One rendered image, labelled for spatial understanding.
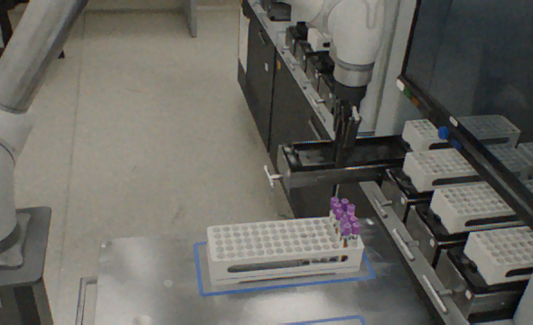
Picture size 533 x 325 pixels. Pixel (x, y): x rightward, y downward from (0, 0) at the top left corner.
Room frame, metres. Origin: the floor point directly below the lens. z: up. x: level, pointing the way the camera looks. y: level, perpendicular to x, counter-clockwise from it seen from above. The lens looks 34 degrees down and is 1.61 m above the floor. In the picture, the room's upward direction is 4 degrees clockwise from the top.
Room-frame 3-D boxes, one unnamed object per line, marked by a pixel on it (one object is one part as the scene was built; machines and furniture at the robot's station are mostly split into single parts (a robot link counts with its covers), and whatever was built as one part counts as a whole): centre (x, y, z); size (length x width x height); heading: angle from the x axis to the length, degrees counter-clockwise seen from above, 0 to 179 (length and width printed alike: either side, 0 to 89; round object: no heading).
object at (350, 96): (1.21, -0.19, 1.00); 0.08 x 0.07 x 0.09; 15
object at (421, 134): (1.35, -0.53, 0.83); 0.30 x 0.10 x 0.06; 105
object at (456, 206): (1.03, -0.55, 0.83); 0.30 x 0.10 x 0.06; 105
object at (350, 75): (1.21, -0.19, 1.07); 0.09 x 0.09 x 0.06
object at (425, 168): (1.18, -0.51, 0.83); 0.30 x 0.10 x 0.06; 105
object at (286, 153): (1.30, -0.36, 0.78); 0.73 x 0.14 x 0.09; 105
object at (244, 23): (2.97, 0.18, 0.43); 0.27 x 0.02 x 0.36; 15
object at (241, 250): (0.82, -0.05, 0.85); 0.30 x 0.10 x 0.06; 103
